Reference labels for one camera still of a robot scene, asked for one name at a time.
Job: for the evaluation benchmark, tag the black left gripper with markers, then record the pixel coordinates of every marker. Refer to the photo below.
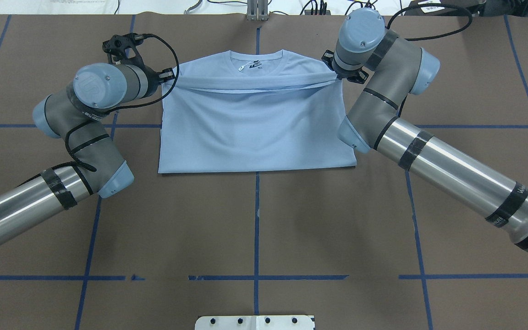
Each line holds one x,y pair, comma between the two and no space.
155,78

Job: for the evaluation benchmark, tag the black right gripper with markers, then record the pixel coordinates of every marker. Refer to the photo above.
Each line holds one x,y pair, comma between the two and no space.
354,75

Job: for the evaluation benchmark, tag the light blue t-shirt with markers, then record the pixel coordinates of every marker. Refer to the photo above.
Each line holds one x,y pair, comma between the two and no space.
232,112

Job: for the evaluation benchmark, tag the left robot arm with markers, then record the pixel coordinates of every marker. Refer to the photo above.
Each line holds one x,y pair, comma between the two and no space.
90,163

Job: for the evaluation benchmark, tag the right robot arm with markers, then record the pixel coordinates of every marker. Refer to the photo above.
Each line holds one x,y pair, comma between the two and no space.
392,67

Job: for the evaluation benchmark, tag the black box with label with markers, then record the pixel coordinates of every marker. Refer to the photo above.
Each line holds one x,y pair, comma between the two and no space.
444,7

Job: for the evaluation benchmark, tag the grey aluminium frame post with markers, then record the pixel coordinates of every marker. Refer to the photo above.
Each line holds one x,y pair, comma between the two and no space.
258,10

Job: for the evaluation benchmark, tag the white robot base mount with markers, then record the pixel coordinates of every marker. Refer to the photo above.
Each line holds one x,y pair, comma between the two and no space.
256,322

